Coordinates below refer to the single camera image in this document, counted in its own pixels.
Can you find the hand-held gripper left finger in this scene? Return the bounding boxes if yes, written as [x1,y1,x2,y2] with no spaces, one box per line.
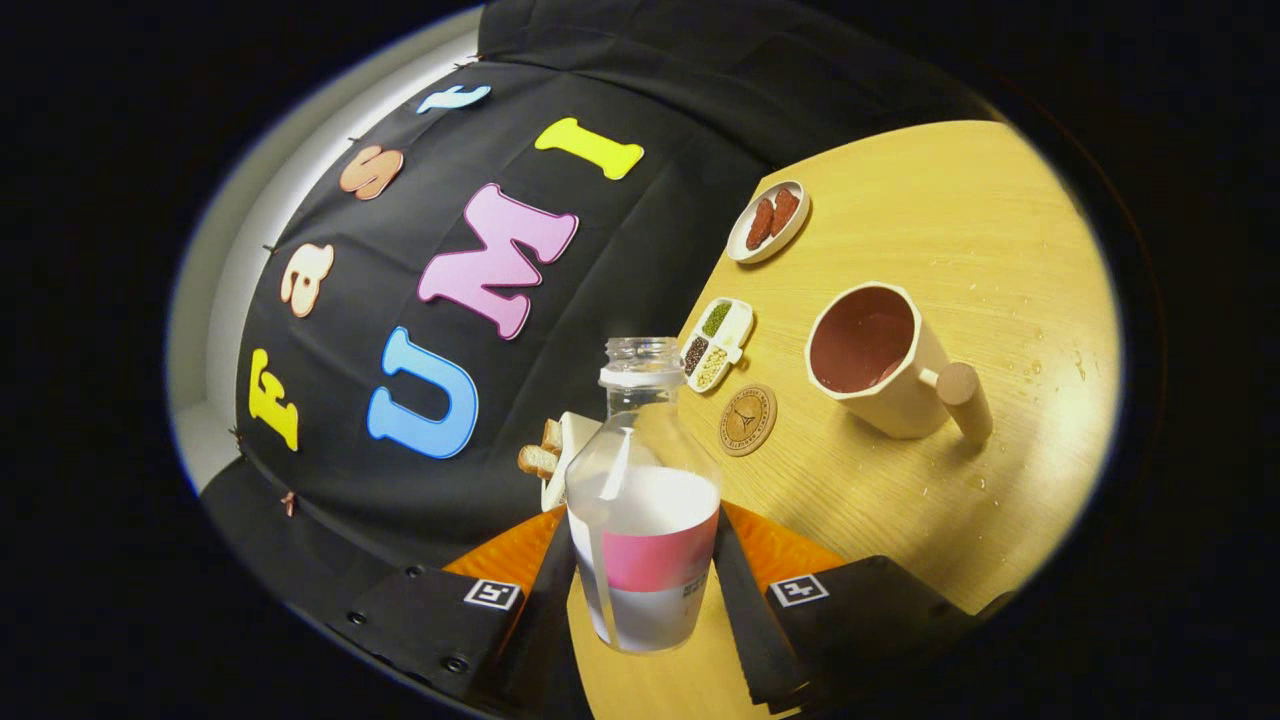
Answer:
[345,508,591,716]

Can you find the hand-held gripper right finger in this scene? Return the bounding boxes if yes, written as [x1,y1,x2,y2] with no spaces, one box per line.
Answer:
[712,500,986,716]

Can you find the clear bottle with red label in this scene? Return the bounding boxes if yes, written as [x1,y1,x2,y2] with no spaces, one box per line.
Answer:
[565,337,723,656]

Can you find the round brown coaster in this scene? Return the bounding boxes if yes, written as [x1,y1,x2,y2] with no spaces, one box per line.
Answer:
[718,383,779,458]

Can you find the cream cup with wooden handle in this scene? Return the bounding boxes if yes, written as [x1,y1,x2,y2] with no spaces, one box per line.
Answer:
[805,282,994,446]

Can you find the white toaster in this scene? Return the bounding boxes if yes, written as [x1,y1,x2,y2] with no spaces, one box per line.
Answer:
[540,410,606,513]

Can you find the white divided dish with beans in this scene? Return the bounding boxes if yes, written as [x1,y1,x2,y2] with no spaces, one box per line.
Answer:
[680,297,755,394]

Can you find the white plate with red meat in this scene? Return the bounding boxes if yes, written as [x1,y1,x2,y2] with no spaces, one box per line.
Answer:
[727,180,811,265]

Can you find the wooden table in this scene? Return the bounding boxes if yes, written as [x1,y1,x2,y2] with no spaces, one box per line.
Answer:
[565,120,1121,720]

